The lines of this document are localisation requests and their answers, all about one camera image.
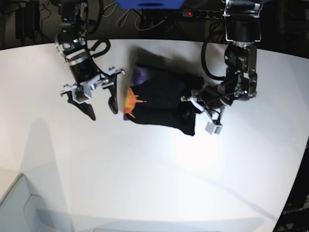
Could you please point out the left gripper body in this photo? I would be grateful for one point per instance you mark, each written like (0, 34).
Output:
(211, 100)

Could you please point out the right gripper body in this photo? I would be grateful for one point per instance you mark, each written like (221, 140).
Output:
(95, 82)

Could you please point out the black t-shirt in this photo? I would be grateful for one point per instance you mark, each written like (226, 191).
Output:
(154, 94)

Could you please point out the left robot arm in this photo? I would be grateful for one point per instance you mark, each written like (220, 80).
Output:
(242, 31)

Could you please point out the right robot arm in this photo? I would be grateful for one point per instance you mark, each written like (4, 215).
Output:
(71, 44)

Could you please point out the black power strip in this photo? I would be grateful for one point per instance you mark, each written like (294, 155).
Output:
(202, 14)

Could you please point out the blue box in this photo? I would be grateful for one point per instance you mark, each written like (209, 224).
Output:
(150, 4)

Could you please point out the white bin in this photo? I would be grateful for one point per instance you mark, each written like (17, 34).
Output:
(22, 209)

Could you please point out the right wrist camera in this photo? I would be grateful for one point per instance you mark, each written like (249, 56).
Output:
(80, 96)

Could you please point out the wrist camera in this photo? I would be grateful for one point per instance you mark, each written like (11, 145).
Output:
(213, 128)
(80, 96)

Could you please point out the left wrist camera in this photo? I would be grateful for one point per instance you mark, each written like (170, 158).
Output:
(213, 128)

